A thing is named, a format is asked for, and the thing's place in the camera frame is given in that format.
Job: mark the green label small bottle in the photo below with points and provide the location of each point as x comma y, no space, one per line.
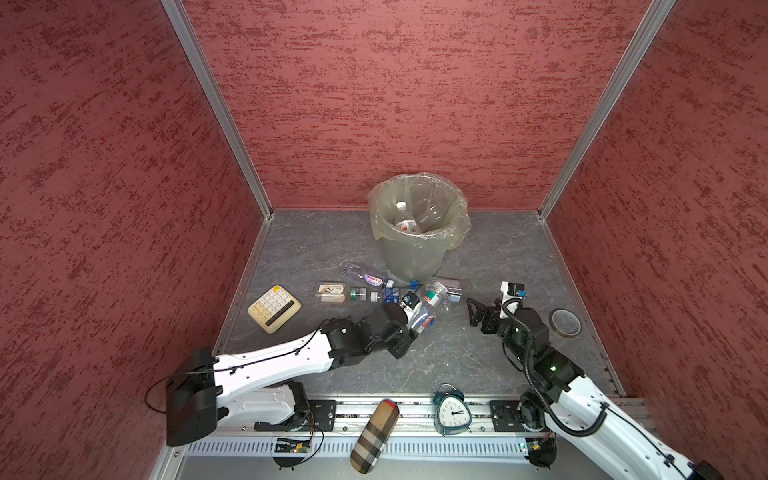
364,294

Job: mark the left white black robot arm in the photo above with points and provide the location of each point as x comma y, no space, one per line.
259,385

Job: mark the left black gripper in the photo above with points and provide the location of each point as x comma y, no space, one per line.
404,342

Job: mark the purple label clear bottle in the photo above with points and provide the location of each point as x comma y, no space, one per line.
367,275

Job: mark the yellow label white bottle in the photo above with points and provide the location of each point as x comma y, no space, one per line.
404,221

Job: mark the blue label crushed bottle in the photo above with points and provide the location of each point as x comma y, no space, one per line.
423,317

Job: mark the grey mesh waste bin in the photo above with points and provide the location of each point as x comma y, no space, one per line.
412,263

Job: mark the tape roll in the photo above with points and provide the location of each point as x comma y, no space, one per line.
565,323

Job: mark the blue cap flat bottle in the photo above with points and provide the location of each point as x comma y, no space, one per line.
453,286

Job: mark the blue label bottle white cap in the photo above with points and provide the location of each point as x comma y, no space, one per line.
393,295

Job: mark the beige calculator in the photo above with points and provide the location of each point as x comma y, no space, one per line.
273,309

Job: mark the plaid glasses case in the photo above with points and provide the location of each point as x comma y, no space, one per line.
374,436

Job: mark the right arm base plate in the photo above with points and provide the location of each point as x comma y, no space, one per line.
514,416

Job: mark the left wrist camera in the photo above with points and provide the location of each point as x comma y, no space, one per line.
410,303

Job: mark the green cap square bottle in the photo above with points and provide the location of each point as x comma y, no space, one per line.
434,294

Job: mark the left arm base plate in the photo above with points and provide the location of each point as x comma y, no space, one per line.
318,414

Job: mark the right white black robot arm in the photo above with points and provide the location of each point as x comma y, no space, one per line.
564,400

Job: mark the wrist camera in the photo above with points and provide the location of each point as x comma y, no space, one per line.
410,303
512,291

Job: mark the green alarm clock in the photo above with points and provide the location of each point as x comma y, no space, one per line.
452,415

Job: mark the clear plastic bin liner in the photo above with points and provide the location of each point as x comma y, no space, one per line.
419,191

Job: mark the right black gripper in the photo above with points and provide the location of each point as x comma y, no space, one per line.
492,315

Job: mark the red cap clear bottle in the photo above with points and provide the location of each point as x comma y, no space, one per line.
432,218

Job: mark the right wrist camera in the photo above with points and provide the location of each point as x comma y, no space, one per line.
512,291

